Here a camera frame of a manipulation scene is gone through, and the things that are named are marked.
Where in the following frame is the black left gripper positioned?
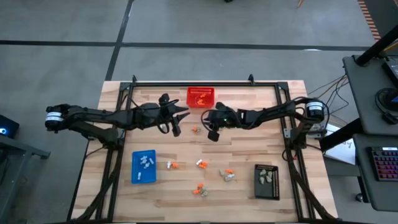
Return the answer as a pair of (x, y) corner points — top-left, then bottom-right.
(154, 105), (191, 138)

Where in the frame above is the red plastic basket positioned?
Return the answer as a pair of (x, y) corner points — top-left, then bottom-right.
(186, 86), (216, 109)

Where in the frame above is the blue plastic basket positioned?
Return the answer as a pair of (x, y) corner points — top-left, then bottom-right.
(131, 150), (157, 185)

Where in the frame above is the black plastic basket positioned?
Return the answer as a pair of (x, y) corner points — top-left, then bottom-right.
(253, 163), (280, 201)

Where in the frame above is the white paper sheet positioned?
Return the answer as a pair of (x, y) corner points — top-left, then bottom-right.
(323, 124), (357, 166)

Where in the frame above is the grey desk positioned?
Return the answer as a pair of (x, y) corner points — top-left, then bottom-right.
(353, 133), (398, 213)
(342, 54), (398, 136)

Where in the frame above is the grey metal side table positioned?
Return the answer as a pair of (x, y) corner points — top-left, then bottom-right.
(0, 135), (51, 224)

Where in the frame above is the black round stand base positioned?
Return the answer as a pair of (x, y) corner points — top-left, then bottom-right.
(374, 88), (398, 125)

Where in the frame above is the backlit black keyboard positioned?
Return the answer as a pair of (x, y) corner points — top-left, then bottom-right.
(368, 146), (398, 182)

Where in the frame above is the black diagonal pole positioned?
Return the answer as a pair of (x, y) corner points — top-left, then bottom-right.
(355, 24), (398, 67)

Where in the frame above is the black box, blue light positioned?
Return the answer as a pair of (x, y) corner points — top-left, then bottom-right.
(0, 114), (20, 139)

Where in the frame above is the black mat, orange striped edge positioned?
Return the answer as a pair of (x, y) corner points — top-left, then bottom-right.
(357, 0), (398, 43)

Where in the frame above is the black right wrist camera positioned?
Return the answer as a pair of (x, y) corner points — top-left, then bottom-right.
(207, 129), (221, 143)

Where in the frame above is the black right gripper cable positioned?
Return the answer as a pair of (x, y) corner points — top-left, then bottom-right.
(200, 108), (218, 131)

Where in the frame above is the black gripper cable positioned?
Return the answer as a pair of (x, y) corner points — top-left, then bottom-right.
(200, 108), (218, 131)
(157, 121), (172, 135)

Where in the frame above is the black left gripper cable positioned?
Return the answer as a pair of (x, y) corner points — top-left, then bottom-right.
(157, 121), (172, 135)

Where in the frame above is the black aluminium table frame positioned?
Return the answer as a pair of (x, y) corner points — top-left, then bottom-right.
(67, 73), (340, 224)

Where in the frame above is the black floor cable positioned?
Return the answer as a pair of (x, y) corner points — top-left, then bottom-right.
(307, 74), (351, 105)

